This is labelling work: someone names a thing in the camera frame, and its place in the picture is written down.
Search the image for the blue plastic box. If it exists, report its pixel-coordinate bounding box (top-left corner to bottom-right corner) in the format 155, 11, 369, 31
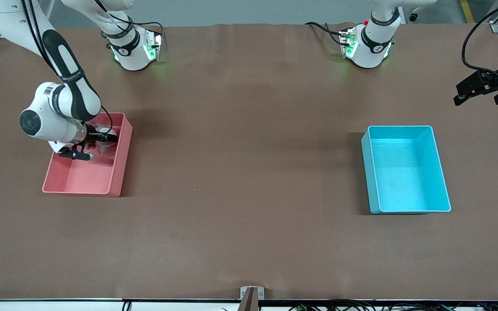
361, 125, 452, 215

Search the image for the brown camera post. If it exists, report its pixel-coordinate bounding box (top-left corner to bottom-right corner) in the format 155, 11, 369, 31
237, 287, 259, 311

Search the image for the black arm base cable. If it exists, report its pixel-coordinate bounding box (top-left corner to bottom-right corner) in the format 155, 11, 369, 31
100, 0, 164, 39
304, 22, 345, 46

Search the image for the small metal bracket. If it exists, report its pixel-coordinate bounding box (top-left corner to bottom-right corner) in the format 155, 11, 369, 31
240, 286, 265, 300

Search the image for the grey plush toy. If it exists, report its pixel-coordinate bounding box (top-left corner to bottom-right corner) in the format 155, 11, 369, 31
95, 125, 118, 152

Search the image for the pink plastic box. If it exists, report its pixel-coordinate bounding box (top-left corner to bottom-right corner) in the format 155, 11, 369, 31
42, 111, 133, 198

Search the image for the table cover mat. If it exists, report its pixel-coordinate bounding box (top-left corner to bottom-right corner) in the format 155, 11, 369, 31
0, 22, 498, 301

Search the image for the black left arm base cable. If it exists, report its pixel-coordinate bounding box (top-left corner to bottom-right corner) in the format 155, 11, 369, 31
304, 22, 345, 46

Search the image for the black right arm base cable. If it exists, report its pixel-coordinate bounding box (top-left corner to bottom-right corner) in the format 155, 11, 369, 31
100, 0, 164, 39

